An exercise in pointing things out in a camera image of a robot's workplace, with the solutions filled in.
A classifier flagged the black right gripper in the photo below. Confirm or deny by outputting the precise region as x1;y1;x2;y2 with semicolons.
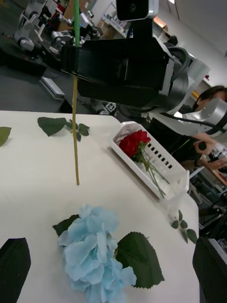
60;37;175;107

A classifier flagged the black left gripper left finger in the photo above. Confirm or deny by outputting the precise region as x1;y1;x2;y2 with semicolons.
0;237;32;303

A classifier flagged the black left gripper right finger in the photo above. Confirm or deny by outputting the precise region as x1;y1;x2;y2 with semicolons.
192;236;227;303

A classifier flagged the pale blue hydrangea thin stem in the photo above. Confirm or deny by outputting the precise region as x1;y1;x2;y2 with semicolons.
72;0;81;186

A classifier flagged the red rose grey-green stem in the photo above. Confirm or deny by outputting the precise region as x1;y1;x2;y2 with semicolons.
129;129;171;185

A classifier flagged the grey white robot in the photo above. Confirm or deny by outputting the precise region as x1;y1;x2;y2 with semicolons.
13;0;52;52
49;10;102;54

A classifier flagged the shelf with boxes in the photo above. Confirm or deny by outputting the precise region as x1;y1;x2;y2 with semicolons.
94;0;133;40

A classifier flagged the loose dark green leaf twig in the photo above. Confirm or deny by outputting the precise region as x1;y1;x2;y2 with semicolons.
64;119;90;143
171;209;198;244

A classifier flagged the brown cardboard box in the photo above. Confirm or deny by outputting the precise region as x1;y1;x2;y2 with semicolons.
63;0;76;21

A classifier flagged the black low platform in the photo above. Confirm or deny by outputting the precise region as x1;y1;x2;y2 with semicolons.
0;53;47;79

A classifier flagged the black white marker tag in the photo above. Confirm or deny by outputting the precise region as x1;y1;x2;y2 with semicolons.
104;101;118;116

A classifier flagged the large dark green loose leaf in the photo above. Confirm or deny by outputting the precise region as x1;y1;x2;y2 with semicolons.
37;116;68;137

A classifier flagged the pale blue hydrangea tan stem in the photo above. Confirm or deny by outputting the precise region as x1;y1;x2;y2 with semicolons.
52;204;166;303

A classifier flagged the loose olive green leaf twig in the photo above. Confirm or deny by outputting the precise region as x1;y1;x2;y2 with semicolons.
0;126;12;147

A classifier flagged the red rose green stem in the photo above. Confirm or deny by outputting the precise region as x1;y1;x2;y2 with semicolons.
119;137;166;199

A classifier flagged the shallow white slotted box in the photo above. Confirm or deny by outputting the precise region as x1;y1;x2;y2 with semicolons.
110;121;190;201

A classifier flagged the person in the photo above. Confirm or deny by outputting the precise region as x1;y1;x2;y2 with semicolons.
148;85;227;172

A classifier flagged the aluminium profile rail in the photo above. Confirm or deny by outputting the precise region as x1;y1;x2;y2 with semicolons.
39;77;66;101

